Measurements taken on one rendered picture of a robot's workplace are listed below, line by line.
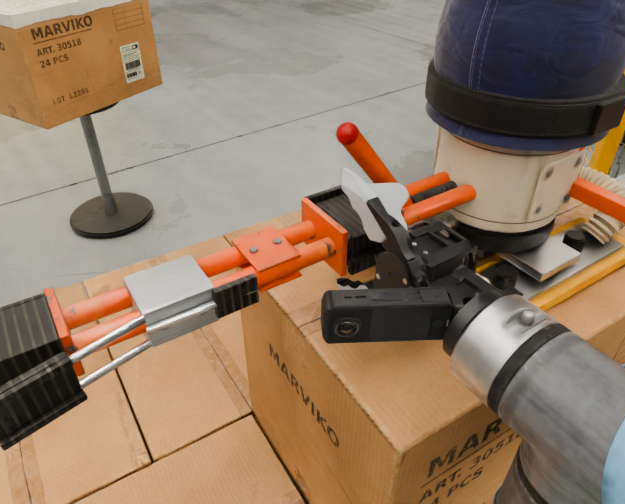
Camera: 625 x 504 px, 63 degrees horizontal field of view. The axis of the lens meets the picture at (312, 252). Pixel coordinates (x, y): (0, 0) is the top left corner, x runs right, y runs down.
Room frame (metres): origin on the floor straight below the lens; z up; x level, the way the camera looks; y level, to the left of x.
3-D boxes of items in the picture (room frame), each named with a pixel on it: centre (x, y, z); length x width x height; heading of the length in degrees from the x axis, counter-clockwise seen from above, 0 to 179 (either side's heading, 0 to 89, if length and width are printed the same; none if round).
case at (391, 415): (0.61, -0.24, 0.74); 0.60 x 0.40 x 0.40; 121
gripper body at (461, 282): (0.37, -0.12, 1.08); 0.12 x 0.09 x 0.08; 33
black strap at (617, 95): (0.62, -0.26, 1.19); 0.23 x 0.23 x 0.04
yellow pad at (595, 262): (0.54, -0.31, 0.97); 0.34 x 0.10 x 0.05; 123
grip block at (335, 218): (0.48, -0.04, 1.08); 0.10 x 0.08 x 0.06; 33
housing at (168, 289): (0.37, 0.14, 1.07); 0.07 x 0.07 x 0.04; 33
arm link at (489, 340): (0.30, -0.16, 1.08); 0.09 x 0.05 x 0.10; 123
